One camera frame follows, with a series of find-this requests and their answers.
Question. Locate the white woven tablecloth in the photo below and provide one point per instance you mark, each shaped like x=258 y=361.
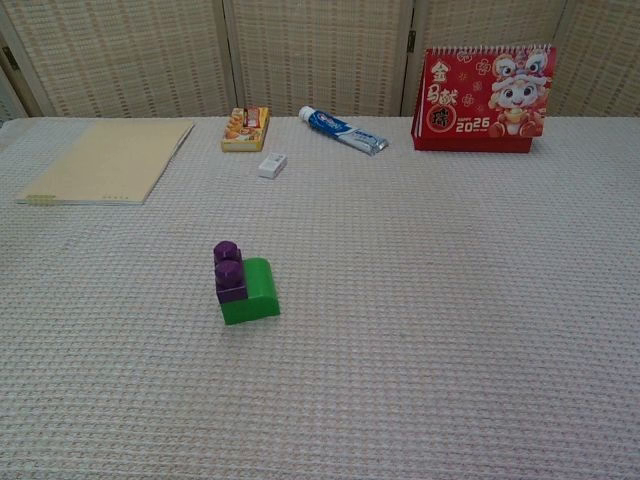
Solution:
x=350 y=325

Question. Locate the red 2026 desk calendar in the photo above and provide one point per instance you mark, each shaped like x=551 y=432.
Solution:
x=482 y=100

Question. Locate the green toy brick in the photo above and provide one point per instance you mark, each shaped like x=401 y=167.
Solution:
x=257 y=295

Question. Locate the purple toy brick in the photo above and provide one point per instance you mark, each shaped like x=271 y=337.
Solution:
x=229 y=280

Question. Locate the beige notebook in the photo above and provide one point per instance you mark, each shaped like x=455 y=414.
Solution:
x=105 y=162

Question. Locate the small white box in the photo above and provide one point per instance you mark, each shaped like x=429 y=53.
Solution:
x=272 y=165

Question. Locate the woven folding screen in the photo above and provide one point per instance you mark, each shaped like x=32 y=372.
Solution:
x=320 y=55

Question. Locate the yellow orange snack box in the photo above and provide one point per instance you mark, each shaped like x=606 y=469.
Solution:
x=245 y=132

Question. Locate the blue white toothpaste tube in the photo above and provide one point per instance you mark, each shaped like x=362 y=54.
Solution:
x=345 y=131

